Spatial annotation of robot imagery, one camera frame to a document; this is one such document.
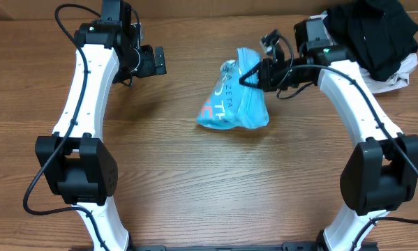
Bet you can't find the beige folded garment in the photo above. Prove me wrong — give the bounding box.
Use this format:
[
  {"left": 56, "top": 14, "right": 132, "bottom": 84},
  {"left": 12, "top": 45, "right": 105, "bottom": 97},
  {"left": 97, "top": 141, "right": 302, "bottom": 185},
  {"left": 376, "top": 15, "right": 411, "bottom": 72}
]
[{"left": 310, "top": 11, "right": 418, "bottom": 93}]

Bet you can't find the black folded garment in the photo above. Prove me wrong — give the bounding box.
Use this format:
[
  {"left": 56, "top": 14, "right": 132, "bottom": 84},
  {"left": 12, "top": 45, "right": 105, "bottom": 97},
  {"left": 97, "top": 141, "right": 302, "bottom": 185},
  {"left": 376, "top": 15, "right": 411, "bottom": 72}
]
[{"left": 324, "top": 0, "right": 418, "bottom": 82}]

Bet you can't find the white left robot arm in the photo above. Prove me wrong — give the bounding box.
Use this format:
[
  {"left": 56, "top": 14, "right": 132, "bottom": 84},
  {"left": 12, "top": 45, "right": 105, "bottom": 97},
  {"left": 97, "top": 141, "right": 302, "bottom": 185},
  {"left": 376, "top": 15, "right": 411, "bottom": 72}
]
[{"left": 35, "top": 0, "right": 166, "bottom": 250}]

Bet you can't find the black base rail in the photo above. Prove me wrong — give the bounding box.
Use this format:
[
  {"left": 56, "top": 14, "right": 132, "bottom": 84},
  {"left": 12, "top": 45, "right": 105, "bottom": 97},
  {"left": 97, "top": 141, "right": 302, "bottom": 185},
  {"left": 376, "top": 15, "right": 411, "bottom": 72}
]
[{"left": 128, "top": 240, "right": 380, "bottom": 251}]

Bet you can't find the light blue printed t-shirt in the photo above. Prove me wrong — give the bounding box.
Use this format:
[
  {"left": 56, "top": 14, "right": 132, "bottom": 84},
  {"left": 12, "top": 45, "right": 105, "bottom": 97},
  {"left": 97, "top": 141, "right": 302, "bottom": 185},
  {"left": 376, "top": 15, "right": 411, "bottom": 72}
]
[{"left": 196, "top": 47, "right": 269, "bottom": 130}]

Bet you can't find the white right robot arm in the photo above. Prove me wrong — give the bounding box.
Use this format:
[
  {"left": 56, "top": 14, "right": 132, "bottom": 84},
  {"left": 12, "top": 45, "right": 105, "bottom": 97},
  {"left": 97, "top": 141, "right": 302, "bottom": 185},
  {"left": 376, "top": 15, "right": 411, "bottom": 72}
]
[{"left": 239, "top": 18, "right": 418, "bottom": 251}]

